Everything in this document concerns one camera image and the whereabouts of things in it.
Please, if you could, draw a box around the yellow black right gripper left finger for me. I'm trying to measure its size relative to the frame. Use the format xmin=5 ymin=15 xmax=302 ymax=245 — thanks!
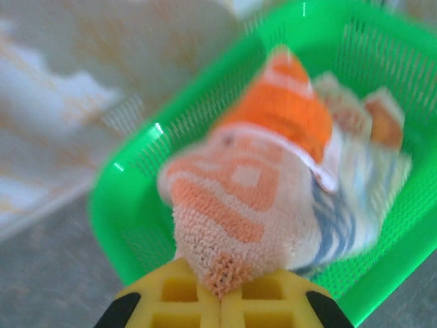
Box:
xmin=94 ymin=258 xmax=223 ymax=328

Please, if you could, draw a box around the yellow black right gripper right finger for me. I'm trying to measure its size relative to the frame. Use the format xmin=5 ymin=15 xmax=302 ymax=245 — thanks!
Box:
xmin=221 ymin=268 xmax=356 ymax=328

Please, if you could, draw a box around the white towel with rabbit lettering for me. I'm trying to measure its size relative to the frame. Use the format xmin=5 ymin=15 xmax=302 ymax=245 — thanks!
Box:
xmin=156 ymin=131 xmax=414 ymax=297

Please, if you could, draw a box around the peach cartoon character towel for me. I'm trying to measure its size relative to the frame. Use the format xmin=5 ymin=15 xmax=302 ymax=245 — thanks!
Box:
xmin=313 ymin=71 xmax=407 ymax=151

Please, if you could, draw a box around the orange flower lion towel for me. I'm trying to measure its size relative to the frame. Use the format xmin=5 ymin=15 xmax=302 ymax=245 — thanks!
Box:
xmin=218 ymin=51 xmax=339 ymax=192

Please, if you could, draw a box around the green plastic basket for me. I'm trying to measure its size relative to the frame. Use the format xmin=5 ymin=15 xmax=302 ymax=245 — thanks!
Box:
xmin=87 ymin=0 xmax=437 ymax=327

